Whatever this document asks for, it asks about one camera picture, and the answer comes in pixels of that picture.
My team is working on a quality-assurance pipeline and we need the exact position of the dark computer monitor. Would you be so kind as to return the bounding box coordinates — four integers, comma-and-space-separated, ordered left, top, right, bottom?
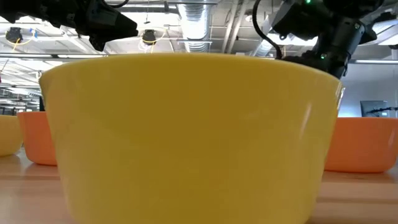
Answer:
359, 100, 390, 118

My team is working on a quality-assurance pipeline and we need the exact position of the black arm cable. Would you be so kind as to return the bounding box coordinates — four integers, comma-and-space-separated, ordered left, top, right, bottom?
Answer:
104, 0, 130, 9
251, 0, 284, 60

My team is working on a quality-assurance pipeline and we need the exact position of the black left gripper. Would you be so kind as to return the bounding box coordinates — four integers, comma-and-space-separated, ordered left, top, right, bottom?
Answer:
74, 0, 139, 52

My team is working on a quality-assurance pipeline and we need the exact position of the yellow plastic mini bowl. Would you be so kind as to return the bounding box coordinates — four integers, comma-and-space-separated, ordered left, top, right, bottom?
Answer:
39, 52, 345, 224
0, 114, 24, 157

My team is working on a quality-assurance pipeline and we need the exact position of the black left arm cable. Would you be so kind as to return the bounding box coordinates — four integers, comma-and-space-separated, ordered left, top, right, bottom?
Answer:
104, 0, 130, 9

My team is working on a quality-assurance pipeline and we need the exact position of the orange plastic mini bowl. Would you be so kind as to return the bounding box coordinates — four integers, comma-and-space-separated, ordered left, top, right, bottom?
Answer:
17, 111, 58, 166
324, 116, 398, 174

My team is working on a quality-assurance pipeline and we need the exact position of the long ceiling light fixture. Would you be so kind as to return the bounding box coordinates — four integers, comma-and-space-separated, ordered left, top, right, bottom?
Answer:
0, 53, 108, 60
354, 58, 398, 65

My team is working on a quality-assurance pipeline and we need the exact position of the black ceiling cable reel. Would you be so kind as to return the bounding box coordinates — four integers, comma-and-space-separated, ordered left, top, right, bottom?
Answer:
5, 27, 24, 44
142, 29, 157, 46

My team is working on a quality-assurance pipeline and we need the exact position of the silver ventilation duct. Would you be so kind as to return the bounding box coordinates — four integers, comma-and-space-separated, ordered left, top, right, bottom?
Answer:
176, 2, 216, 54

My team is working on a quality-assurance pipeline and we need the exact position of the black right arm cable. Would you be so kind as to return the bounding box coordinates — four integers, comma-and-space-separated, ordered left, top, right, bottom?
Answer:
251, 0, 284, 60

